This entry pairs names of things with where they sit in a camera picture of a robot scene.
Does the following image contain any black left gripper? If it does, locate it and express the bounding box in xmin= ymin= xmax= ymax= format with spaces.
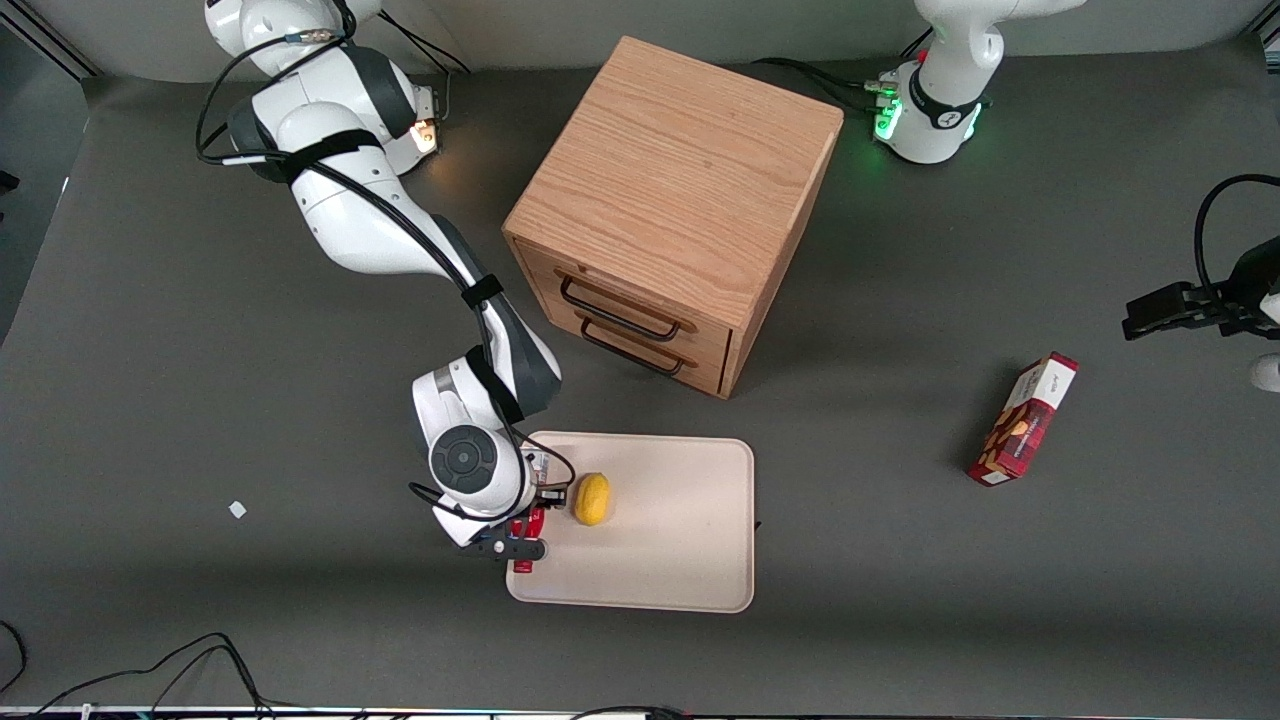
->
xmin=1122 ymin=235 xmax=1280 ymax=342

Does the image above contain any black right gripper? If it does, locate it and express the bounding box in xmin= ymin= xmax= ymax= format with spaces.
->
xmin=505 ymin=478 xmax=569 ymax=523

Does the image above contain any beige rectangular tray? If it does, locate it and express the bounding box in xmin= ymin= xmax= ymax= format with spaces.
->
xmin=505 ymin=431 xmax=756 ymax=614

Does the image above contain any yellow lemon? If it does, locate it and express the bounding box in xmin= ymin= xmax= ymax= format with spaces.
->
xmin=573 ymin=472 xmax=613 ymax=527

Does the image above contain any red cookie box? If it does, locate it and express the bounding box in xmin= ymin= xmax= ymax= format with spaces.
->
xmin=968 ymin=352 xmax=1080 ymax=488

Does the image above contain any wooden drawer front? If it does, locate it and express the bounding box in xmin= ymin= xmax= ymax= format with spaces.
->
xmin=514 ymin=240 xmax=737 ymax=367
xmin=534 ymin=295 xmax=732 ymax=397

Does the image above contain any wooden drawer cabinet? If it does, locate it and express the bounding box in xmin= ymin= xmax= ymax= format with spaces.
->
xmin=502 ymin=36 xmax=844 ymax=400

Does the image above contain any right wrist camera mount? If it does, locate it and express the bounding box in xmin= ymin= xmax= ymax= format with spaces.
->
xmin=470 ymin=537 xmax=549 ymax=562

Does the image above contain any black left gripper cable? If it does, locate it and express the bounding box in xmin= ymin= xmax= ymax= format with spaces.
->
xmin=1193 ymin=174 xmax=1280 ymax=293

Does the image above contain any black metal drawer handle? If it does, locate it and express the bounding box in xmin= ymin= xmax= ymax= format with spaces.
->
xmin=579 ymin=318 xmax=692 ymax=378
xmin=559 ymin=275 xmax=685 ymax=342

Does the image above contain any black floor cable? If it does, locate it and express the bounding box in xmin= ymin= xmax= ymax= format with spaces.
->
xmin=148 ymin=645 xmax=263 ymax=719
xmin=0 ymin=620 xmax=28 ymax=697
xmin=30 ymin=631 xmax=273 ymax=719

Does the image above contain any black left arm base cable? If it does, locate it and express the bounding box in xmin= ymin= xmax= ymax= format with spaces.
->
xmin=750 ymin=28 xmax=937 ymax=117

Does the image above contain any black arm base cable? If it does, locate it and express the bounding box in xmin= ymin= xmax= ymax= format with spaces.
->
xmin=380 ymin=10 xmax=473 ymax=111
xmin=750 ymin=28 xmax=937 ymax=117

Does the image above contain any black right arm base cable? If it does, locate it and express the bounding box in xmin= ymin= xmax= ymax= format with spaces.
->
xmin=380 ymin=10 xmax=473 ymax=111

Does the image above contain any black cable along right arm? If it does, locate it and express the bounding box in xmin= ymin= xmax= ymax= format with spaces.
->
xmin=195 ymin=28 xmax=578 ymax=523

